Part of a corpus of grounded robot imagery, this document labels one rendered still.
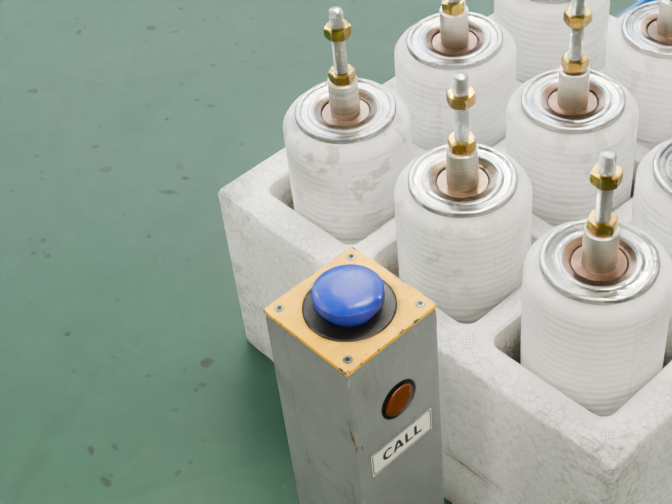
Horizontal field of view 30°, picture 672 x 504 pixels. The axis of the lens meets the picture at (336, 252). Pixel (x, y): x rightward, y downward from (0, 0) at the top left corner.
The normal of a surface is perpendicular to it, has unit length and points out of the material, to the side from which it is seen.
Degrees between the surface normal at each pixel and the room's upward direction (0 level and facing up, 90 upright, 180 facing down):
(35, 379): 0
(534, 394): 0
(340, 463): 90
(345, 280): 0
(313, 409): 90
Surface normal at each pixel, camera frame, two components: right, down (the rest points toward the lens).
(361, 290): -0.08, -0.72
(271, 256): -0.73, 0.52
